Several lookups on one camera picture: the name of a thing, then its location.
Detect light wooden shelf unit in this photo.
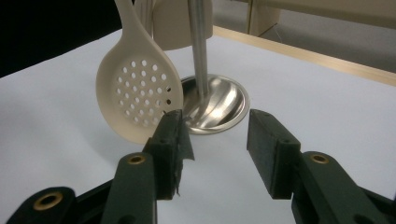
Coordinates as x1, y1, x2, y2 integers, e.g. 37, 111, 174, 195
247, 0, 396, 36

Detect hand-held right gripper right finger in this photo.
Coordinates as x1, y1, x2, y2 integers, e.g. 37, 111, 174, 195
247, 108, 391, 224

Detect beige slotted silicone turner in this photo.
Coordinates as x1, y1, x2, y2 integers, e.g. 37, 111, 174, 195
134, 0, 157, 40

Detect white paper sheet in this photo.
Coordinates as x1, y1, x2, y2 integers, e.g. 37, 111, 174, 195
0, 26, 396, 224

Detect metal utensil stand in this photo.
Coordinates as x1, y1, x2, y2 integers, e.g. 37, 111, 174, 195
180, 0, 251, 135

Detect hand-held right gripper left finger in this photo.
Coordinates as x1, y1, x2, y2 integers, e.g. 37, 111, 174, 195
100, 108, 196, 224

